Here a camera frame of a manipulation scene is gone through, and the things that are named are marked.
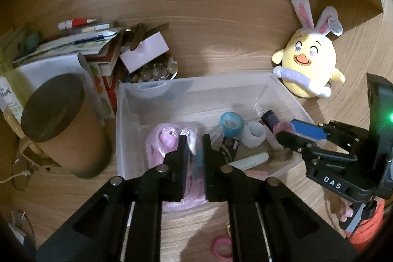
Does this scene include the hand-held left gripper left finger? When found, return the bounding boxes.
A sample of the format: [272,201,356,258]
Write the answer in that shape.
[37,135,189,262]

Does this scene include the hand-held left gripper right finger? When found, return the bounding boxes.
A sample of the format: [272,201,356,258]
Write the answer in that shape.
[203,134,358,262]

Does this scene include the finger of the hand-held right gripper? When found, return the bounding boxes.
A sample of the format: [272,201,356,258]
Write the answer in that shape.
[290,119,330,140]
[276,131,326,158]

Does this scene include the teal tube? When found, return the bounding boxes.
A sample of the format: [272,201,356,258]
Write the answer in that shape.
[193,145,205,183]

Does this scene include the dark blue eraser pack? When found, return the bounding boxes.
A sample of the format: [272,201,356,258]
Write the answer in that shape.
[219,137,240,163]

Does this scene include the pink bottle with dark cap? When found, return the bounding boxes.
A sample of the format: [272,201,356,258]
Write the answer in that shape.
[261,110,281,149]

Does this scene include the pink rope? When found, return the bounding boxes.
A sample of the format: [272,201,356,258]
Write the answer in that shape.
[145,122,209,209]

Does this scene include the white tube with green print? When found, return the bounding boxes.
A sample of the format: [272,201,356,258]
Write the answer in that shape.
[229,152,270,171]

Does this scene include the blue tape roll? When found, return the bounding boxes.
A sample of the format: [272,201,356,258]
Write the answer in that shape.
[219,111,244,137]

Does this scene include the clear plastic storage box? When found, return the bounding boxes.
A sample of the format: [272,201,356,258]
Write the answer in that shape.
[116,73,315,209]

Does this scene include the person's right hand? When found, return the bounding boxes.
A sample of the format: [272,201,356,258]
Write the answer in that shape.
[336,201,353,222]

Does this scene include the yellow chick plush toy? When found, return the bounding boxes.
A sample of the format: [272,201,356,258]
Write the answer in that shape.
[272,0,346,99]

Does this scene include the pink scissors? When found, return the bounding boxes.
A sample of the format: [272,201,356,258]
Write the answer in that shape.
[212,236,234,259]

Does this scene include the bowl of glass beads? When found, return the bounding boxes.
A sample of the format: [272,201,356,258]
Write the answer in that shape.
[121,56,179,84]

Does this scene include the colourful carton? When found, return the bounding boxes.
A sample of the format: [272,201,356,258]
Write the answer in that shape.
[87,61,119,120]

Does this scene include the brown mug with lid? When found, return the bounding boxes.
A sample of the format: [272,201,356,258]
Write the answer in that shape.
[19,73,112,179]

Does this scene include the small white box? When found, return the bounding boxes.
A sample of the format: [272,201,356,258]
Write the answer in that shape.
[119,32,170,73]

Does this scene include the brown cardboard pieces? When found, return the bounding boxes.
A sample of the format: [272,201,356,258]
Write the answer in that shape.
[130,23,170,51]

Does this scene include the eyeglasses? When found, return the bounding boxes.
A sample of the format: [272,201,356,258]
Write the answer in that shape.
[12,156,40,192]

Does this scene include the stack of papers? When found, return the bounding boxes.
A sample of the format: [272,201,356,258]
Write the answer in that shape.
[12,23,123,66]

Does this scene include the white paper sheet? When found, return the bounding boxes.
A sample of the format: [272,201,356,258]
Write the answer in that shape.
[14,53,106,121]

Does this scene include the green spray bottle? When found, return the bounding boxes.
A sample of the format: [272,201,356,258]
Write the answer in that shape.
[0,66,25,140]

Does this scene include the red and white marker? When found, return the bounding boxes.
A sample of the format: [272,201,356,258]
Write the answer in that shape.
[58,17,97,30]

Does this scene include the white cable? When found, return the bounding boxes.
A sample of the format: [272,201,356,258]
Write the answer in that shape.
[0,170,34,184]

